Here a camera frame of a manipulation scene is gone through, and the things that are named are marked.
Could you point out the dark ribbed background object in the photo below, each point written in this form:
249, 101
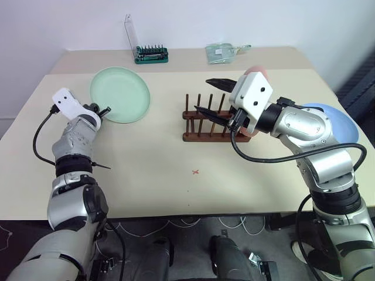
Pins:
359, 85

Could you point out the blue plate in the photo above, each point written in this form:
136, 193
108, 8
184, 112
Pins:
342, 126

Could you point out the white shoe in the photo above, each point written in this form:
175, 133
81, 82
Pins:
299, 250

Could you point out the dark rounded robot leg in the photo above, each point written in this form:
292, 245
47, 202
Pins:
228, 257

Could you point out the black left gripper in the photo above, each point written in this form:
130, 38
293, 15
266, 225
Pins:
91, 107

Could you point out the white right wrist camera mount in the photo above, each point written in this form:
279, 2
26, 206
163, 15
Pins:
252, 90

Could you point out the pink plate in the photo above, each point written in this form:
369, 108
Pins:
258, 70

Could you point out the green screwdriver bit set case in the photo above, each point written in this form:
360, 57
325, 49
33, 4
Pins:
152, 57

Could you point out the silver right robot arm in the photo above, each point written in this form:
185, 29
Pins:
304, 123

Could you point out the black table frame bracket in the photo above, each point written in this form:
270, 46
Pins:
281, 221

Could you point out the black zip tie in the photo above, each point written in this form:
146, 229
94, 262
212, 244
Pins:
101, 166

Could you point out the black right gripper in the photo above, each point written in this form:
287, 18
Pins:
238, 120

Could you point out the clear plastic bag with item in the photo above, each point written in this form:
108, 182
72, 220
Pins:
220, 52

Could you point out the green plate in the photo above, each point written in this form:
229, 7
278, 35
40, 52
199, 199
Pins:
120, 95

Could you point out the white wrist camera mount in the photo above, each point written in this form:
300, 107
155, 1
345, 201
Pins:
66, 102
252, 90

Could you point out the wooden dish rack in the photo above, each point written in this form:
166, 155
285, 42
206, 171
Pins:
215, 137

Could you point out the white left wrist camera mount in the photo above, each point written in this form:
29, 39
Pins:
66, 102

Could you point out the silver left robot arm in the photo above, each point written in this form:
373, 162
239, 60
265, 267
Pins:
73, 137

